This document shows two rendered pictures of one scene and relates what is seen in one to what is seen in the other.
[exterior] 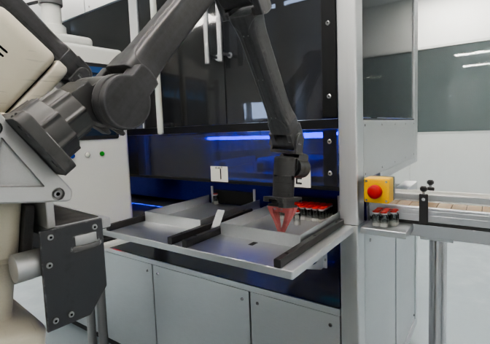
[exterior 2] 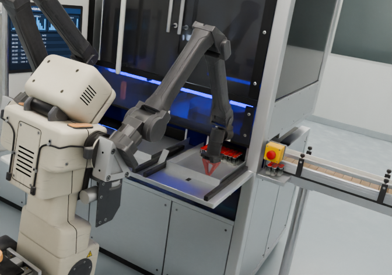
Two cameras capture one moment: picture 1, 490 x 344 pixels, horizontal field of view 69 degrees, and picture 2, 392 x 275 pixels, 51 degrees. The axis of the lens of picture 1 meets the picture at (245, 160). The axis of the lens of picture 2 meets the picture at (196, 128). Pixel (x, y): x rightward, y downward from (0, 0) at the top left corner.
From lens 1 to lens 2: 0.78 m
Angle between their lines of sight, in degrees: 16
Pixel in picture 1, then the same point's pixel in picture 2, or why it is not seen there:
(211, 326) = (137, 219)
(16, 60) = (98, 96)
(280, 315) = (192, 219)
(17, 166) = (115, 165)
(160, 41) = (172, 92)
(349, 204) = (254, 158)
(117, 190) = not seen: hidden behind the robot
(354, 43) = (279, 53)
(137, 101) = (161, 129)
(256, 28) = (219, 64)
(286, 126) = (224, 114)
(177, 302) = not seen: hidden behind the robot
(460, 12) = not seen: outside the picture
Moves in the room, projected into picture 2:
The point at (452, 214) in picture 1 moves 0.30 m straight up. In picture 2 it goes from (315, 174) to (331, 110)
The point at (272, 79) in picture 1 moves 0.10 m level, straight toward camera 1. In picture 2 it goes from (221, 88) to (224, 95)
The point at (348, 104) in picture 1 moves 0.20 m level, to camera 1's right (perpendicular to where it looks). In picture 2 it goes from (266, 93) to (310, 98)
